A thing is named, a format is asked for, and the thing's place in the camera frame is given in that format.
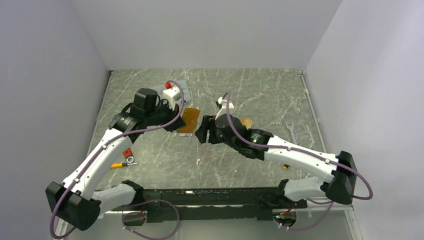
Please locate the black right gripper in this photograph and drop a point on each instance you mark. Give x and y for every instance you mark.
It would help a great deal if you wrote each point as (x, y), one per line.
(208, 124)

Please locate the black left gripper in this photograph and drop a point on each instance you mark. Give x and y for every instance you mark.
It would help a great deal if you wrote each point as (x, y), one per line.
(173, 113)

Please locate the orange leather card holder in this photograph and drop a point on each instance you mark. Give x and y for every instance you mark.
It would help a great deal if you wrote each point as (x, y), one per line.
(190, 117)

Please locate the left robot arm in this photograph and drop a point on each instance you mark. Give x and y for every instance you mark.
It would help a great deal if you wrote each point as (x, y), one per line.
(76, 200)

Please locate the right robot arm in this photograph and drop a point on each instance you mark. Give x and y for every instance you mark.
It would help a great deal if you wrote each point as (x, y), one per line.
(333, 175)

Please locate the small orange card sleeve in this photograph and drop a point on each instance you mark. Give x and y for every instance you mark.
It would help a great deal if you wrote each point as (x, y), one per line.
(247, 122)

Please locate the silver open-end wrench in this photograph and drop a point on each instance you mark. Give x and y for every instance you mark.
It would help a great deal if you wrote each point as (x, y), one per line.
(291, 127)

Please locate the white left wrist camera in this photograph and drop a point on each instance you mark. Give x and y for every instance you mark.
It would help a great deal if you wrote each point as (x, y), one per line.
(172, 94)

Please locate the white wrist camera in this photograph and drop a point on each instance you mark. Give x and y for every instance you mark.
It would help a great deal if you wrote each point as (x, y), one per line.
(172, 94)
(225, 106)

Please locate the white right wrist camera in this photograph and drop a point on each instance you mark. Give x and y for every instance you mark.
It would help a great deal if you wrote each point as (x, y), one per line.
(225, 106)

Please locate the red-handled adjustable wrench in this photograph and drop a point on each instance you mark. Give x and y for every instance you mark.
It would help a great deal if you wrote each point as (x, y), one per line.
(128, 155)

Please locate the orange-handled screwdriver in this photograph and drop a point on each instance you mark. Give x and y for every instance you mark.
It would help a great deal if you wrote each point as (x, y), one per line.
(121, 165)

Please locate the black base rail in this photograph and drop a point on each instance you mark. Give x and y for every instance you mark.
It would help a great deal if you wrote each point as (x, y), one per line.
(259, 203)

